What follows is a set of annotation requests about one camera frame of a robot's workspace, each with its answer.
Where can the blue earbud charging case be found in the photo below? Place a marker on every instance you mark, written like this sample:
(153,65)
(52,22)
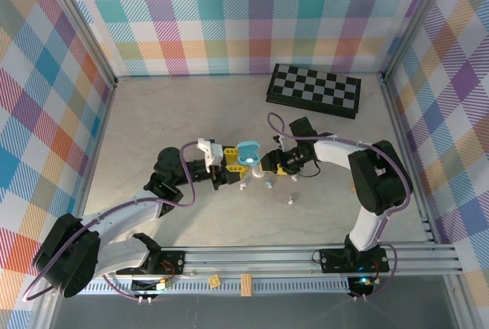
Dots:
(244,151)

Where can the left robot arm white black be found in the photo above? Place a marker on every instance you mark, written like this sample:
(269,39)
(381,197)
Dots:
(126,207)

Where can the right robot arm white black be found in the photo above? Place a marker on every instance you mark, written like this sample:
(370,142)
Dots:
(366,226)

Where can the folded black white chessboard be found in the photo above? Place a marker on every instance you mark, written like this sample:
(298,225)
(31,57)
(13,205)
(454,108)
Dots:
(313,88)

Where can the yellow letter tile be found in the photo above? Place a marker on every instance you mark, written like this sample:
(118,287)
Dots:
(214,281)

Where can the small wooden block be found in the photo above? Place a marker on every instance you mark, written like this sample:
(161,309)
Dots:
(246,285)

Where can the small black controller board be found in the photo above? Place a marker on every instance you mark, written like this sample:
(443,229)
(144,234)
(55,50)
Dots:
(363,285)
(151,286)

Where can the aluminium side floor rail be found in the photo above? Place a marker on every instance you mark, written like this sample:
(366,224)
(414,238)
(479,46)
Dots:
(409,153)
(98,134)

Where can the long aluminium base rail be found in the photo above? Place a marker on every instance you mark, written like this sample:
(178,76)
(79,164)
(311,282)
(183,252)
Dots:
(248,258)

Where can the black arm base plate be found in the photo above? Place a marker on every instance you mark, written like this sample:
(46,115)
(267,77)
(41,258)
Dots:
(172,262)
(332,260)

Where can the aluminium frame post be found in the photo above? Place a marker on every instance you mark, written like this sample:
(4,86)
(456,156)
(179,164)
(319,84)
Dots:
(415,20)
(82,23)

